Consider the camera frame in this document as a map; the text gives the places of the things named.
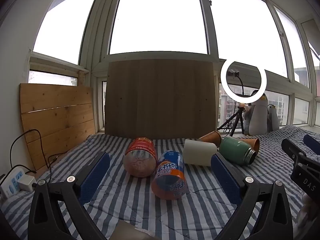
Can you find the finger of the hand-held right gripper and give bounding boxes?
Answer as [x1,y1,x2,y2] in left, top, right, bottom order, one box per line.
[281,138,309,161]
[303,134,320,153]

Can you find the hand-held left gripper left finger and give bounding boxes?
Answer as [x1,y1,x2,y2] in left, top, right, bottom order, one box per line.
[27,151,111,240]

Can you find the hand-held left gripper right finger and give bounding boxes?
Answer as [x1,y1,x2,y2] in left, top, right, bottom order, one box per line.
[211,152,294,240]

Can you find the white paper cup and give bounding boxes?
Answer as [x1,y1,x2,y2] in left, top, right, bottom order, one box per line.
[183,139,218,167]

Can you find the brown paper cup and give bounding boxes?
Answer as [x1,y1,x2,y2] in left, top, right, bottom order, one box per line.
[196,130,223,148]
[240,138,261,153]

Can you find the person's right hand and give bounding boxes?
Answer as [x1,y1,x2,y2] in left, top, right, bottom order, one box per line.
[296,195,320,233]

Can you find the green thermos flask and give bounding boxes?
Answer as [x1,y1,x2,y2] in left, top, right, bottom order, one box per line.
[219,136,258,166]

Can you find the small penguin plush toy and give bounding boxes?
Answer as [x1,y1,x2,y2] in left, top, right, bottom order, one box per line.
[267,104,280,132]

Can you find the large penguin plush toy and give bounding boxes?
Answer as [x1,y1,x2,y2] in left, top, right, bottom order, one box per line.
[243,90,269,136]

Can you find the red label plastic bottle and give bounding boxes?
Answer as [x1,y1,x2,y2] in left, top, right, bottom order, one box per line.
[122,137,159,178]

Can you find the blue striped blanket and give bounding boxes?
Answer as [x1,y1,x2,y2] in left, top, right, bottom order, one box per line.
[0,124,320,240]

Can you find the black tripod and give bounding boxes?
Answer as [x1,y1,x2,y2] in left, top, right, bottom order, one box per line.
[217,104,246,137]

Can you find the blue orange label plastic bottle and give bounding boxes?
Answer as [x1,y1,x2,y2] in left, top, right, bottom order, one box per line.
[151,150,189,201]

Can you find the pine plank board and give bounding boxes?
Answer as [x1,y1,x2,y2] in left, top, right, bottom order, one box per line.
[20,83,97,172]

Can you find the white charger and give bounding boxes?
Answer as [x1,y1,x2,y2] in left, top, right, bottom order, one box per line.
[18,175,37,193]

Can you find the white power strip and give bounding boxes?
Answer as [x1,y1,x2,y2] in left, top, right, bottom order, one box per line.
[0,166,26,198]

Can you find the black phone holder gooseneck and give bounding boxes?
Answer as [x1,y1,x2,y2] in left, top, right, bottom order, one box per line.
[226,69,245,97]

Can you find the large brown wooden board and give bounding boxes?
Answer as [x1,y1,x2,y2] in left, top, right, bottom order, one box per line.
[104,59,217,141]

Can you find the white ring light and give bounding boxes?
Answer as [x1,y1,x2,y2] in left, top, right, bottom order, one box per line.
[220,59,268,104]

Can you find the black cable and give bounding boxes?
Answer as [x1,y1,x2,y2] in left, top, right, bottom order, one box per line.
[9,129,58,181]

